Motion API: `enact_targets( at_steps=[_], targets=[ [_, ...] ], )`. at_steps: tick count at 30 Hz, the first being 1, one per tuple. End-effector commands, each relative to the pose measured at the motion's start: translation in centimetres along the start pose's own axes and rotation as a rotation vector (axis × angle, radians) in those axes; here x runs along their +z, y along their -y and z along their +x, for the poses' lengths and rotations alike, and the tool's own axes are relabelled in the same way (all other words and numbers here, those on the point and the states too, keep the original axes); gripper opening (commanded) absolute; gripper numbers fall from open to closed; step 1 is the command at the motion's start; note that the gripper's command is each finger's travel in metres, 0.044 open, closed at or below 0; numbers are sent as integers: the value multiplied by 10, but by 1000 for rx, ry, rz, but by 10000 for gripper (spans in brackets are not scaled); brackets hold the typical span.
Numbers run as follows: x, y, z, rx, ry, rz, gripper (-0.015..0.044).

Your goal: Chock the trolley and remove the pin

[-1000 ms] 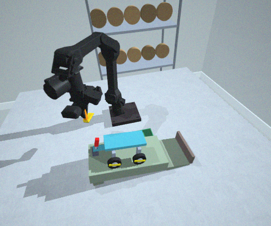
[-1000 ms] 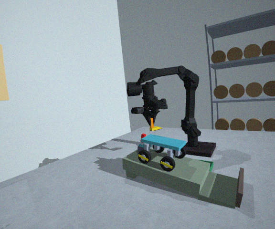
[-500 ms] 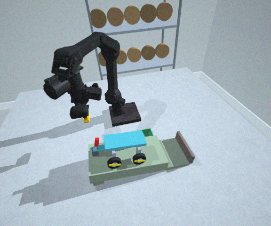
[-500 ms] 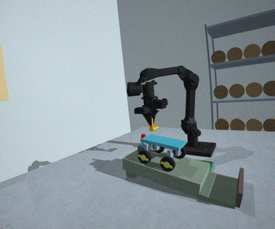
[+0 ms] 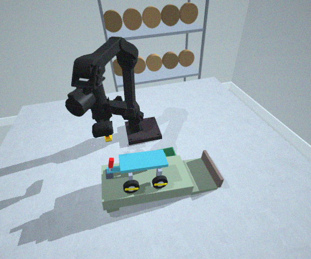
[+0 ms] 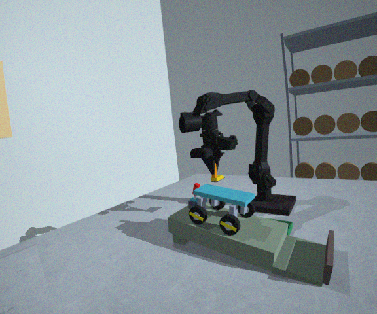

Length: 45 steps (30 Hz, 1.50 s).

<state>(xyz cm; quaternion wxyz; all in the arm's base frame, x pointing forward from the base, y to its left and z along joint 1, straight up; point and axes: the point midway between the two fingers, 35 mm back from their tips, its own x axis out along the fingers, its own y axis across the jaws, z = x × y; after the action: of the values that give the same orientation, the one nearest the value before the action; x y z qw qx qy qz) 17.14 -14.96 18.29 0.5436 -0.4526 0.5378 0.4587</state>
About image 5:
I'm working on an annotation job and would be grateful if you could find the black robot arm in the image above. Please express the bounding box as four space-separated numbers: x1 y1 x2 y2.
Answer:
65 37 144 133

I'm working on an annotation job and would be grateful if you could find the green tray floor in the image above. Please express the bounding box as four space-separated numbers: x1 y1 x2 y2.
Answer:
164 150 174 157

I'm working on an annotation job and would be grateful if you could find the blue wheeled trolley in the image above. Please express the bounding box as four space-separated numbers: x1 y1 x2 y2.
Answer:
107 149 168 193

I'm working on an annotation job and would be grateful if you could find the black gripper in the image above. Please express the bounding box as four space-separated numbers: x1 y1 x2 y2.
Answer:
90 97 113 138

